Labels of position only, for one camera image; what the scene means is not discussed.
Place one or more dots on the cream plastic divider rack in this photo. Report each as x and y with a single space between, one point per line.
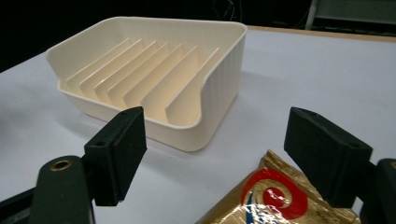
162 84

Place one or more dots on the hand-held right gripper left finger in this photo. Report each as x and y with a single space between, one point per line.
116 155

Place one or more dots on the gold snack packet red swirl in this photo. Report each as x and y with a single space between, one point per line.
274 196

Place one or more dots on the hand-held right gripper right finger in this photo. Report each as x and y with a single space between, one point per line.
323 155

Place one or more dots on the grey metal stand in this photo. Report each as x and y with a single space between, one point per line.
351 14

